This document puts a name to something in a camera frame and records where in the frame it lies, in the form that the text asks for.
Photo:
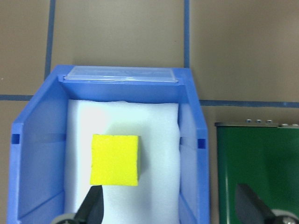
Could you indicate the yellow foam block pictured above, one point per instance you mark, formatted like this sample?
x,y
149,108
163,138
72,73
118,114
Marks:
x,y
114,161

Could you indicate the green conveyor belt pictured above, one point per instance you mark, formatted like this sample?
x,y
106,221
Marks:
x,y
257,158

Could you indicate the blue plastic storage bin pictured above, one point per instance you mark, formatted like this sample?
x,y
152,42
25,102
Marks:
x,y
39,151

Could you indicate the white foam pad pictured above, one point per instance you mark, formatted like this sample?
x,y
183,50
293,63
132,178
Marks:
x,y
158,163

